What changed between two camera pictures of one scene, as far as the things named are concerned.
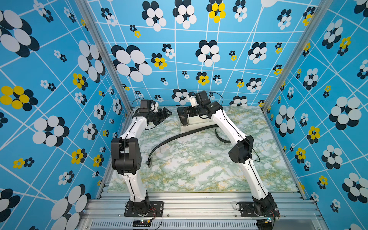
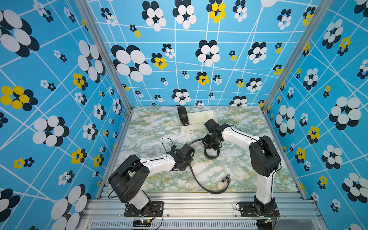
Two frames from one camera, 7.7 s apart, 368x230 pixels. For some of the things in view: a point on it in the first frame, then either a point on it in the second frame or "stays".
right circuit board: x=265 y=224 stays
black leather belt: x=149 y=161 → x=226 y=178
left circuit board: x=138 y=223 stays
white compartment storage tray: x=196 y=121 stays
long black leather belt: x=183 y=115 stays
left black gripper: x=162 y=117 → x=191 y=159
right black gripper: x=190 y=111 → x=213 y=147
